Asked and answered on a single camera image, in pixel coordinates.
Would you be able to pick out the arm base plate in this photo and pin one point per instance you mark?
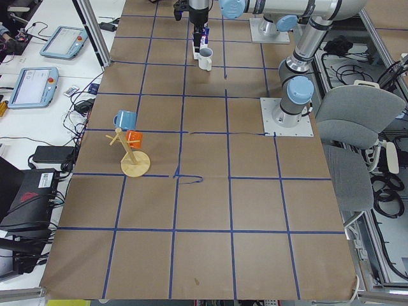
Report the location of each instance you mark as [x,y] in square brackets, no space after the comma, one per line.
[258,37]
[278,123]

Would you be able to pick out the white ribbed mug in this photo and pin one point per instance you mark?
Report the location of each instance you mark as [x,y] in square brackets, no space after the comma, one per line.
[205,59]

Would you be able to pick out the blue teach pendant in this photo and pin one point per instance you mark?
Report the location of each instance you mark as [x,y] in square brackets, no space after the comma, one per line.
[35,88]
[65,43]

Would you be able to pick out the aluminium frame post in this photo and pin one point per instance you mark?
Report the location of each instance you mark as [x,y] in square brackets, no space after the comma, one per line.
[88,19]

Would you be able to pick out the wooden mug tree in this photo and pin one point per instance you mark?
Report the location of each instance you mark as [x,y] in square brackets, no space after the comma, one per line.
[135,163]

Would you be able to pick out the grey office chair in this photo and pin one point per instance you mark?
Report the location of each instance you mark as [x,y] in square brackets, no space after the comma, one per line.
[354,115]

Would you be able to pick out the small remote control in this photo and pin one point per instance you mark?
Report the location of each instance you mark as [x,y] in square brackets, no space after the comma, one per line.
[71,91]

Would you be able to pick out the orange mug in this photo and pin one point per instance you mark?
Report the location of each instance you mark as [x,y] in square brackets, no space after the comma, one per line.
[134,139]

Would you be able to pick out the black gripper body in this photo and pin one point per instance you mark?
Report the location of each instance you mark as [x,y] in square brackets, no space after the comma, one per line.
[197,18]

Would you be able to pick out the black computer box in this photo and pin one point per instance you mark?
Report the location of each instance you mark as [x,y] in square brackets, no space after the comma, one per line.
[25,197]

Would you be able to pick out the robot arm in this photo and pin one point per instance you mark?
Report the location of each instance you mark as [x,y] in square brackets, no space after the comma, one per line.
[296,88]
[277,23]

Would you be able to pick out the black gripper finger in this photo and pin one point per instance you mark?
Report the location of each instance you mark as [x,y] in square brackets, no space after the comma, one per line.
[198,34]

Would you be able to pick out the blue white milk carton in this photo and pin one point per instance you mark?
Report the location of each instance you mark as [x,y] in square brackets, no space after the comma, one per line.
[204,41]

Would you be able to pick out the blue mug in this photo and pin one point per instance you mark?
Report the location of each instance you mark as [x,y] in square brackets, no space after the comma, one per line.
[125,120]

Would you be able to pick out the black power adapter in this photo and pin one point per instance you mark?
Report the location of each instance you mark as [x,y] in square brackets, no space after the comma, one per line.
[52,154]

